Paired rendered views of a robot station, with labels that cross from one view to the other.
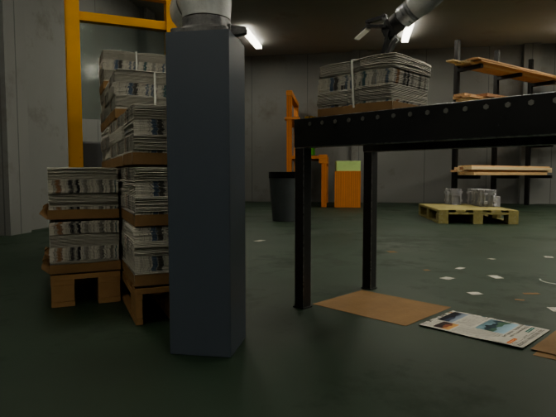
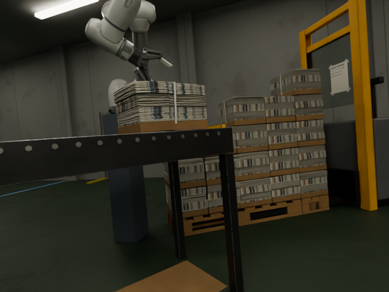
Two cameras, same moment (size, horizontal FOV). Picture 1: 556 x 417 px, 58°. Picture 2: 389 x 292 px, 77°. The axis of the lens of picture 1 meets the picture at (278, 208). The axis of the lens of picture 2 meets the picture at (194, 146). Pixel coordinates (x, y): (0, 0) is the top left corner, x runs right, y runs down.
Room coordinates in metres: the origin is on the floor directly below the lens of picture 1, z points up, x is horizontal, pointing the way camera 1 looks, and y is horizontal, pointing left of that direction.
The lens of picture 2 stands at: (2.52, -1.64, 0.77)
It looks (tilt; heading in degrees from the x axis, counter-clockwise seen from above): 2 degrees down; 100
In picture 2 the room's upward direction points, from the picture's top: 5 degrees counter-clockwise
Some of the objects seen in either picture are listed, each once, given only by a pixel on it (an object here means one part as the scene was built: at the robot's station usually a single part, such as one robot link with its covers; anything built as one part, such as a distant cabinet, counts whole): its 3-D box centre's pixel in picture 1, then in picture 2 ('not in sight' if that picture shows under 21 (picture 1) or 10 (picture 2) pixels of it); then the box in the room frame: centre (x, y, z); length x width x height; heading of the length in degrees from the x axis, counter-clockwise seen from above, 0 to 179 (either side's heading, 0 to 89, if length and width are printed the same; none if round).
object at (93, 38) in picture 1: (124, 73); (332, 75); (3.53, 1.07, 1.27); 0.57 x 0.01 x 0.65; 114
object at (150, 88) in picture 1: (149, 100); (240, 113); (2.58, 0.66, 0.95); 0.38 x 0.29 x 0.23; 114
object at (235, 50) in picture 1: (208, 195); (126, 176); (1.63, 0.23, 0.50); 0.20 x 0.20 x 1.00; 80
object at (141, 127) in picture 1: (156, 205); (230, 173); (2.45, 0.60, 0.42); 1.17 x 0.39 x 0.83; 24
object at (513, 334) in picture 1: (483, 327); not in sight; (1.81, -0.76, 0.00); 0.37 x 0.28 x 0.01; 45
